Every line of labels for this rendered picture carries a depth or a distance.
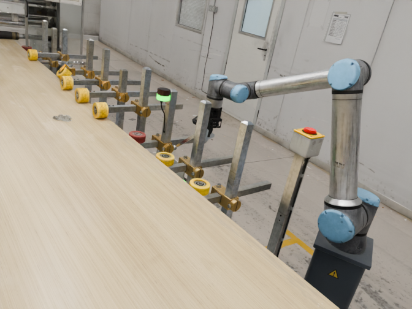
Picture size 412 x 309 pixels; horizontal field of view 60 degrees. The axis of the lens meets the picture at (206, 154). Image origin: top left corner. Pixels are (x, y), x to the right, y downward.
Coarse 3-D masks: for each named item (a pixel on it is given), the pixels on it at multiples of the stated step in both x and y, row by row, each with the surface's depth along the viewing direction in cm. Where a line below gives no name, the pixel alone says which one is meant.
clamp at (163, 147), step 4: (152, 136) 181; (156, 136) 181; (160, 136) 182; (160, 140) 176; (160, 144) 176; (164, 144) 174; (168, 144) 174; (160, 148) 177; (164, 148) 173; (168, 148) 174; (172, 148) 176; (168, 152) 175
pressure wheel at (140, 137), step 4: (132, 132) 170; (136, 132) 169; (140, 132) 172; (132, 136) 166; (136, 136) 166; (140, 136) 167; (144, 136) 168; (136, 140) 167; (140, 140) 168; (144, 140) 170
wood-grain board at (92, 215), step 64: (0, 64) 241; (0, 128) 150; (64, 128) 162; (0, 192) 109; (64, 192) 115; (128, 192) 122; (192, 192) 129; (0, 256) 85; (64, 256) 89; (128, 256) 93; (192, 256) 97; (256, 256) 102
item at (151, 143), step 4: (188, 136) 191; (148, 140) 176; (152, 140) 177; (156, 140) 178; (172, 140) 183; (176, 140) 184; (180, 140) 186; (192, 140) 191; (140, 144) 171; (144, 144) 173; (148, 144) 174; (152, 144) 176; (156, 144) 177; (172, 144) 184; (176, 144) 185
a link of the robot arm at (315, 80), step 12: (312, 72) 163; (324, 72) 158; (252, 84) 184; (264, 84) 179; (276, 84) 174; (288, 84) 170; (300, 84) 165; (312, 84) 162; (324, 84) 158; (252, 96) 186; (264, 96) 183
